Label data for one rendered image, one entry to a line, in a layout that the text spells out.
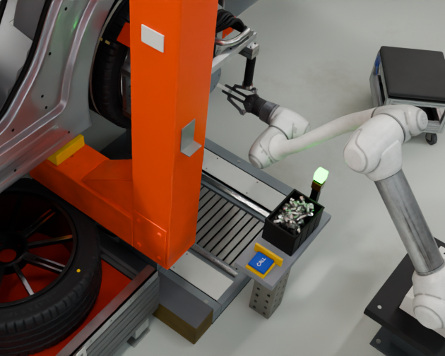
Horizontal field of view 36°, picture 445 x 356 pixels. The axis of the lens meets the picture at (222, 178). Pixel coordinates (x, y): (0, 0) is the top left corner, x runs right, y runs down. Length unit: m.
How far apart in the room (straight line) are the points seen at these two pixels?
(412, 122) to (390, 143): 0.11
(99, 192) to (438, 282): 1.19
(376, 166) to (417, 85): 1.46
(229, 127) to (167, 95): 1.85
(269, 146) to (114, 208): 0.66
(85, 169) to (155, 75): 0.77
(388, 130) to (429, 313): 0.63
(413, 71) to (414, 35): 0.91
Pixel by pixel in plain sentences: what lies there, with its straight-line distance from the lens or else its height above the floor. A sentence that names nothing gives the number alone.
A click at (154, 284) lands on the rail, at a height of 0.33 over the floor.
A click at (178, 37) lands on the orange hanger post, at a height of 1.51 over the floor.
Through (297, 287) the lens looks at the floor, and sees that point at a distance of 3.04.
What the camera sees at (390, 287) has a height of 0.30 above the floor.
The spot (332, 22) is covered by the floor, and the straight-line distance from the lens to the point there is 4.52.
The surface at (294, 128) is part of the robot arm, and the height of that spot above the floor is 0.67.
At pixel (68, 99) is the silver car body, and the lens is 2.35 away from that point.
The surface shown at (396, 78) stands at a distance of 3.63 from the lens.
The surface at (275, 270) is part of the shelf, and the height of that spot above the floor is 0.45.
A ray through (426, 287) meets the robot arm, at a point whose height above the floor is 0.63.
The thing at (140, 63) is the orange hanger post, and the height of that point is 1.37.
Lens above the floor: 2.50
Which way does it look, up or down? 48 degrees down
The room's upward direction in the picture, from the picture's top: 8 degrees clockwise
